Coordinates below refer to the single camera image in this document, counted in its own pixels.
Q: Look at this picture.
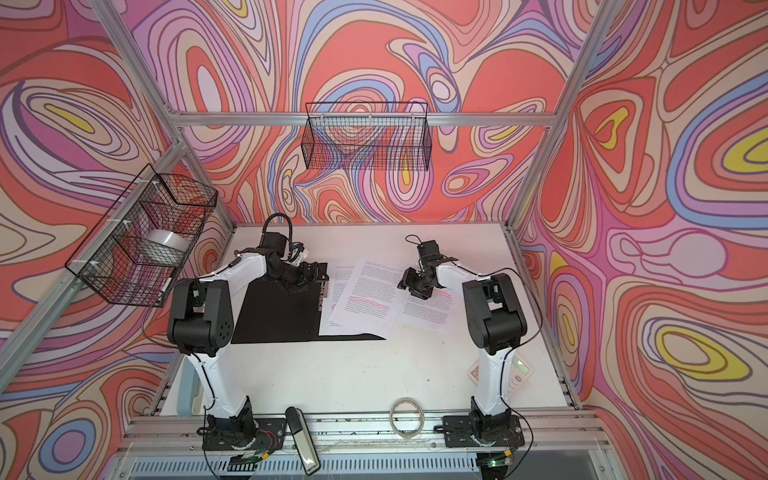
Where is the printed paper sheet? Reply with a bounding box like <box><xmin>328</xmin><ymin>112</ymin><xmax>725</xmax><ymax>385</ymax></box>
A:
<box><xmin>320</xmin><ymin>258</ymin><xmax>405</xmax><ymax>339</ymax></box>
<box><xmin>318</xmin><ymin>261</ymin><xmax>358</xmax><ymax>337</ymax></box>
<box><xmin>397</xmin><ymin>289</ymin><xmax>464</xmax><ymax>334</ymax></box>

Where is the white pink calculator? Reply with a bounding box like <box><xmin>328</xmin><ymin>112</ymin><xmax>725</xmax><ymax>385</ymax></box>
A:
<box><xmin>505</xmin><ymin>353</ymin><xmax>534</xmax><ymax>400</ymax></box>

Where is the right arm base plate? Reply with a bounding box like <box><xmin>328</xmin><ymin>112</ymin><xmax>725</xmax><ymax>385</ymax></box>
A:
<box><xmin>433</xmin><ymin>415</ymin><xmax>526</xmax><ymax>451</ymax></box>

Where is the black handheld scanner device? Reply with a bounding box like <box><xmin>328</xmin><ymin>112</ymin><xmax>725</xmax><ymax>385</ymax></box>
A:
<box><xmin>285</xmin><ymin>406</ymin><xmax>321</xmax><ymax>476</ymax></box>

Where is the black wire basket left wall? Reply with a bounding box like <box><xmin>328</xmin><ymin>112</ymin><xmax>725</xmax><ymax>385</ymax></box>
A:
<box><xmin>65</xmin><ymin>166</ymin><xmax>218</xmax><ymax>307</ymax></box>

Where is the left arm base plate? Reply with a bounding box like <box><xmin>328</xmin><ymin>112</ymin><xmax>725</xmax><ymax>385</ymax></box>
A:
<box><xmin>198</xmin><ymin>417</ymin><xmax>287</xmax><ymax>453</ymax></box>

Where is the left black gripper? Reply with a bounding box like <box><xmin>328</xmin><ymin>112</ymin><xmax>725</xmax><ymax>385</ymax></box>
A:
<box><xmin>268</xmin><ymin>261</ymin><xmax>329</xmax><ymax>293</ymax></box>

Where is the light blue stapler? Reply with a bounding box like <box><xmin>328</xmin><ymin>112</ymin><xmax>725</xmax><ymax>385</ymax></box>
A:
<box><xmin>176</xmin><ymin>359</ymin><xmax>201</xmax><ymax>417</ymax></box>

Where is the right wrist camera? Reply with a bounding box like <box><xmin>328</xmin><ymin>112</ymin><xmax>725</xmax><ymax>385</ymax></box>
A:
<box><xmin>417</xmin><ymin>240</ymin><xmax>442</xmax><ymax>261</ymax></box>

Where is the white black lever arch folder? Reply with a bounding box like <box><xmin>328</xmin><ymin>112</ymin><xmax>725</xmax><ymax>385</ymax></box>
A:
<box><xmin>231</xmin><ymin>277</ymin><xmax>383</xmax><ymax>345</ymax></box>

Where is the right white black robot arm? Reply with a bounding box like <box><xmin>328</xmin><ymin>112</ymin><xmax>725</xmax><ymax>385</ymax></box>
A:
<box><xmin>398</xmin><ymin>255</ymin><xmax>528</xmax><ymax>424</ymax></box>

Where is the black wire basket wall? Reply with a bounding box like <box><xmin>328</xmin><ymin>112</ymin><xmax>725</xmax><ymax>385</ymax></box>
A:
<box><xmin>65</xmin><ymin>166</ymin><xmax>218</xmax><ymax>307</ymax></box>
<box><xmin>301</xmin><ymin>100</ymin><xmax>432</xmax><ymax>172</ymax></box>

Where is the black wire basket back wall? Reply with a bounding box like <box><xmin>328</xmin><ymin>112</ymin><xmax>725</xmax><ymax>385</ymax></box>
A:
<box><xmin>301</xmin><ymin>100</ymin><xmax>432</xmax><ymax>172</ymax></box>

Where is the coiled white cable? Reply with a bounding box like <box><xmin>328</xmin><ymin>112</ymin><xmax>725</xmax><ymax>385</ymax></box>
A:
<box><xmin>388</xmin><ymin>397</ymin><xmax>426</xmax><ymax>441</ymax></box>

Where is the printed paper sheet top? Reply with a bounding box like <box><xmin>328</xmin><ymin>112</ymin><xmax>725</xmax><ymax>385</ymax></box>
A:
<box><xmin>318</xmin><ymin>261</ymin><xmax>358</xmax><ymax>337</ymax></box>

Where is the silver tape roll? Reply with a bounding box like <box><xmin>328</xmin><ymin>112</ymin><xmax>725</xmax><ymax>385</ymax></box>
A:
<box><xmin>142</xmin><ymin>229</ymin><xmax>189</xmax><ymax>256</ymax></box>

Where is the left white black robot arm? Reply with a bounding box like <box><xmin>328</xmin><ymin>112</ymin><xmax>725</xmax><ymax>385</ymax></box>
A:
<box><xmin>167</xmin><ymin>249</ymin><xmax>328</xmax><ymax>419</ymax></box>

